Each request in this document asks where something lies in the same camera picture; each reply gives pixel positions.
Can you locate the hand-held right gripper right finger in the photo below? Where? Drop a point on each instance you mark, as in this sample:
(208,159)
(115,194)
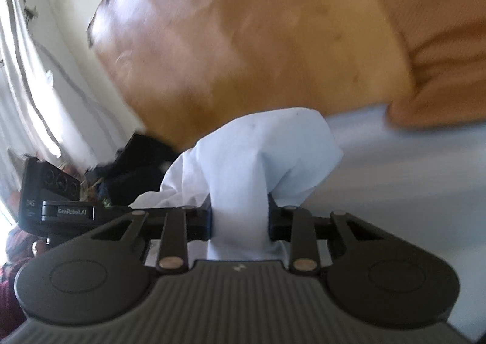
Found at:
(279,224)

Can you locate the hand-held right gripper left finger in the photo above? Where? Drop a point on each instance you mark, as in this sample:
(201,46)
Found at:
(197,222)

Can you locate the white garment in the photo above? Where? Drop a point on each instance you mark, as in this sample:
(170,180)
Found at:
(262,154)

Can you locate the black garment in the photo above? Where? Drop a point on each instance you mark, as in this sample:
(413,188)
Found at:
(140,169)

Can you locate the maroon patterned clothing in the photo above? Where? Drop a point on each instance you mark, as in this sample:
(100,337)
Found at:
(15,279)

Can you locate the white curtain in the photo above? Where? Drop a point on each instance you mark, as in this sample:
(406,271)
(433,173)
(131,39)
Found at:
(22,74)

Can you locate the grey mat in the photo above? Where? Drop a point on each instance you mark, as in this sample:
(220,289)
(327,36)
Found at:
(402,184)

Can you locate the brown floor mat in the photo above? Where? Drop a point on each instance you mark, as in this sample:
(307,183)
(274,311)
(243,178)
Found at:
(436,40)

